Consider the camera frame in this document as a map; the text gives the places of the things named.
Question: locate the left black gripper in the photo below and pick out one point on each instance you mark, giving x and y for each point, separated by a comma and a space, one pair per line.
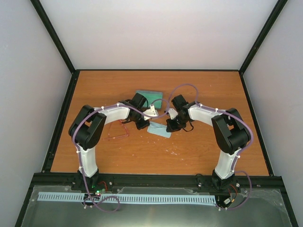
139, 126

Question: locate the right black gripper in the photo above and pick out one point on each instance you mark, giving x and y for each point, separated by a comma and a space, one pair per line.
171, 128

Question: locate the light blue cleaning cloth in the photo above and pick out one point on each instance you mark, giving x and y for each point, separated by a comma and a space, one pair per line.
158, 129

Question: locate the grey-green glasses case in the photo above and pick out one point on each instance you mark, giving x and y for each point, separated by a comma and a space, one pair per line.
152, 96

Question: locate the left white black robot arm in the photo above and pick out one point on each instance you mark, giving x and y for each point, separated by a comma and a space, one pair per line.
88, 125

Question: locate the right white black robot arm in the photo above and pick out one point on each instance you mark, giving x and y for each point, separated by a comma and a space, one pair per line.
231, 133

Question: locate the red transparent sunglasses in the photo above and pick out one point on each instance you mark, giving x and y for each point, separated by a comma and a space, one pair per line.
115, 130

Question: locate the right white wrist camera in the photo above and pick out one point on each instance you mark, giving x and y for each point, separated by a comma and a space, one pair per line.
172, 113

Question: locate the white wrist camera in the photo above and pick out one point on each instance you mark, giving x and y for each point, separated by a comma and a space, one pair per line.
172, 113
150, 113

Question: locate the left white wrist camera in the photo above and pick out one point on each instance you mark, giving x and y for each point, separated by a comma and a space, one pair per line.
150, 113

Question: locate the left controller board with wires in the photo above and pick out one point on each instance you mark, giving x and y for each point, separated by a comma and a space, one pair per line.
100, 188

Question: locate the light blue slotted cable duct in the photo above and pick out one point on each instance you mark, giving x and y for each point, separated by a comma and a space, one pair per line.
132, 198

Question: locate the right connector with wires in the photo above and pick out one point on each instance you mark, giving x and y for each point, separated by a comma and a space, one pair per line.
232, 192

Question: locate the black aluminium front rail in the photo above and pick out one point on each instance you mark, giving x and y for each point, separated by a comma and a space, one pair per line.
200, 183

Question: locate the left black frame post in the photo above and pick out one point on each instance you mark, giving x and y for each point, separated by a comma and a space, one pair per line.
53, 34

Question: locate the black frame post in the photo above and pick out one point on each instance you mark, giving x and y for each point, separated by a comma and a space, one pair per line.
53, 34
273, 16

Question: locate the right black frame post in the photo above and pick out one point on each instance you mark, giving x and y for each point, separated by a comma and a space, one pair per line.
273, 16

